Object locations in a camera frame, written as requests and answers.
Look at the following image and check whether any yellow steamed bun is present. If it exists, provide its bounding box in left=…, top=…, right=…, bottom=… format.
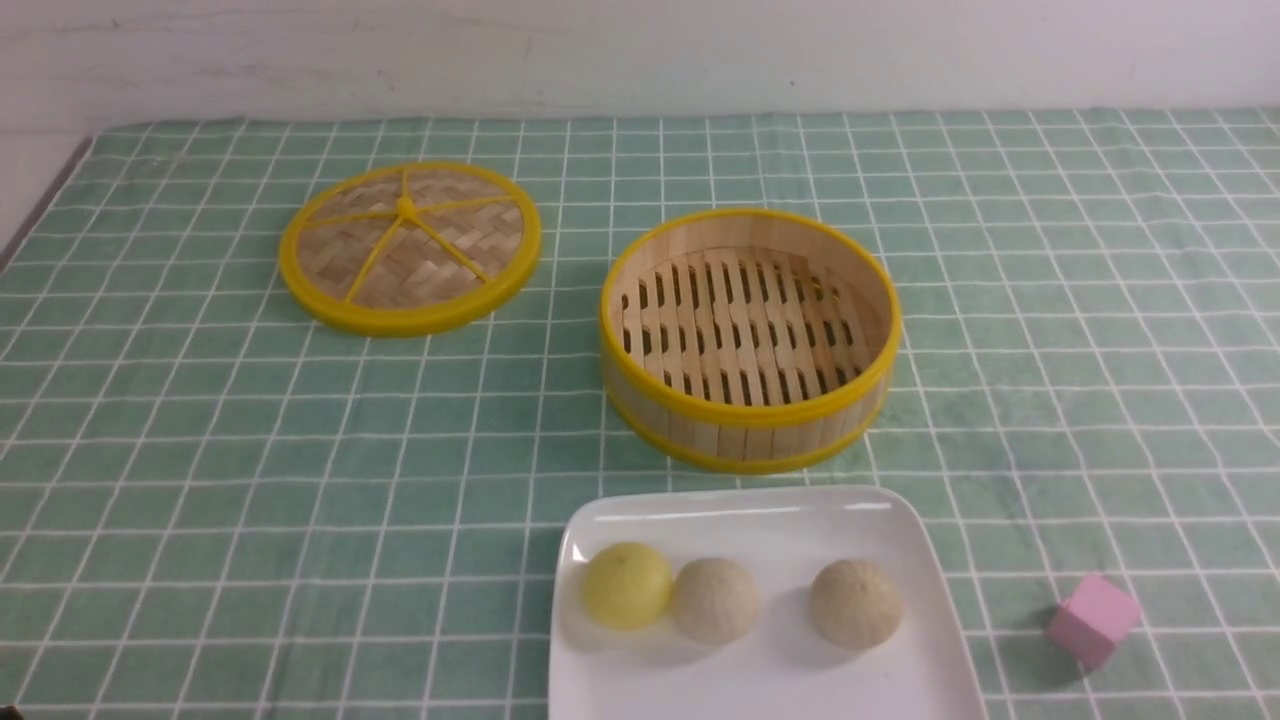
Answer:
left=580, top=542, right=675, bottom=632

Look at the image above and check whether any white steamed bun front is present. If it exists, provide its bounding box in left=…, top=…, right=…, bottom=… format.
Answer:
left=669, top=557, right=762, bottom=647

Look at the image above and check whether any white steamed bun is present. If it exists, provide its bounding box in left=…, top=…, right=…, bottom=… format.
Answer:
left=669, top=557, right=762, bottom=647
left=808, top=559, right=906, bottom=653

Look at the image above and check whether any white square plate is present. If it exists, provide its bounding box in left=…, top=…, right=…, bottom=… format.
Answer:
left=547, top=486, right=987, bottom=719

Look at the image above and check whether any bamboo steamer basket yellow rim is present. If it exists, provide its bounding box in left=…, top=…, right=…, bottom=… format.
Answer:
left=598, top=208, right=904, bottom=475

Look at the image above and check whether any yellow woven steamer lid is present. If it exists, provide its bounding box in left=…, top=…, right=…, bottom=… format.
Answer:
left=278, top=161, right=543, bottom=337

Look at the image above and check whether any pink cube block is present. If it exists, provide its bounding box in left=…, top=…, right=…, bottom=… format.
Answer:
left=1044, top=573, right=1142, bottom=673

